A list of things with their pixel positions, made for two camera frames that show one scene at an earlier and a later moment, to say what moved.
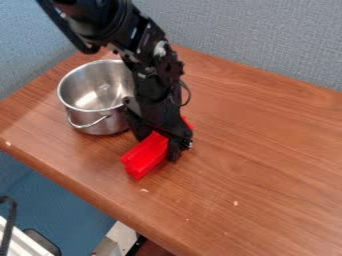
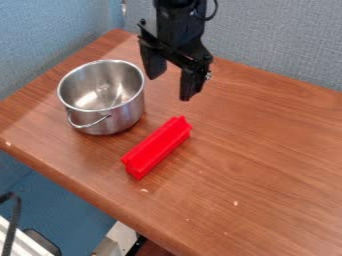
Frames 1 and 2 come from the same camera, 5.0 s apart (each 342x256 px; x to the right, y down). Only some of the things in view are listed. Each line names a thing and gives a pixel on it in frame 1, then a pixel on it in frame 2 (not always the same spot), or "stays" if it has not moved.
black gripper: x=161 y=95 → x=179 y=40
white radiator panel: x=22 y=244 stays
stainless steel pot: x=93 y=91 stays
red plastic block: x=148 y=155 stays
